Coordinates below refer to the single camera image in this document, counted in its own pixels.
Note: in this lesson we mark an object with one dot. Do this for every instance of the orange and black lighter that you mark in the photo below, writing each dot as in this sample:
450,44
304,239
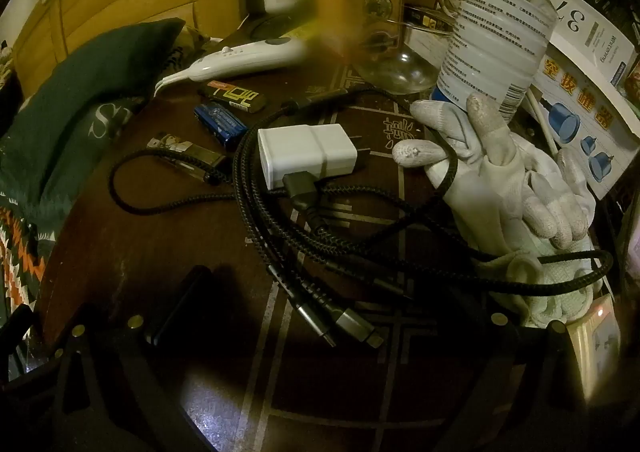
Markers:
235,97

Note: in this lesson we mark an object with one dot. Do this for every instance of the dark green pillow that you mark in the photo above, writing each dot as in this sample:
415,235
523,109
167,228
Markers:
75,97

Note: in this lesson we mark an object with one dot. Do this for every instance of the white box with blue print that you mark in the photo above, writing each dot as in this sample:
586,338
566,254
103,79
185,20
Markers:
590,122

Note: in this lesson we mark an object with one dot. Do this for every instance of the white handheld electric device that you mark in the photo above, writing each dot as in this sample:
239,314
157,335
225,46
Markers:
250,52

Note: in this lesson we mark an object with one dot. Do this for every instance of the small cream box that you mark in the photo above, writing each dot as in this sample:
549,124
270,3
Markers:
595,342

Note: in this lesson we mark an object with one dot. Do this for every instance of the clear printed lighter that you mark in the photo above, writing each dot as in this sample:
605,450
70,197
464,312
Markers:
185,152

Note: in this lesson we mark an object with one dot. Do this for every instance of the black and yellow small box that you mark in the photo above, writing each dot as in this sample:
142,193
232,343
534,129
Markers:
430,21

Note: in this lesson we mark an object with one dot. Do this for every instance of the blue lighter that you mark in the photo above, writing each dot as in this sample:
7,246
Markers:
220,122

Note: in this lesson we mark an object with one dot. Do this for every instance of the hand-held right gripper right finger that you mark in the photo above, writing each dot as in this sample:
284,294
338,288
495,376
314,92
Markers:
457,317

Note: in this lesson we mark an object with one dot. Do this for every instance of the clear plastic water bottle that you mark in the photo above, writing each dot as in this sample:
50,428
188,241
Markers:
500,22

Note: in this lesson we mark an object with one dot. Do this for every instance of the white calendar sheet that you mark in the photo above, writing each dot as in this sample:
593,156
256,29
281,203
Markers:
585,32

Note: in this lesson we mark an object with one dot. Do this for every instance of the glass bowl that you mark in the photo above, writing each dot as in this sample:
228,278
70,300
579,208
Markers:
400,75

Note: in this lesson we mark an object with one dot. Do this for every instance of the white folded cloth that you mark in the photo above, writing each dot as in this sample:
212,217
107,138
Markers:
545,282

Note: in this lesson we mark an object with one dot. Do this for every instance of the white work glove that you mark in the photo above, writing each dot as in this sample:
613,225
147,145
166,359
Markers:
475,167
560,202

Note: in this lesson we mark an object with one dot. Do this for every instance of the white charger adapter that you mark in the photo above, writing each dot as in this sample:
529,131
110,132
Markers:
305,152

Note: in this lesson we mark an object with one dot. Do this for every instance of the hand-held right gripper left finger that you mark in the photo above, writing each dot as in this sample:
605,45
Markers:
182,294

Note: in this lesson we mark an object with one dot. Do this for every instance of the camouflage cloth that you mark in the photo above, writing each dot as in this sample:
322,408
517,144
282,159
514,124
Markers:
190,40

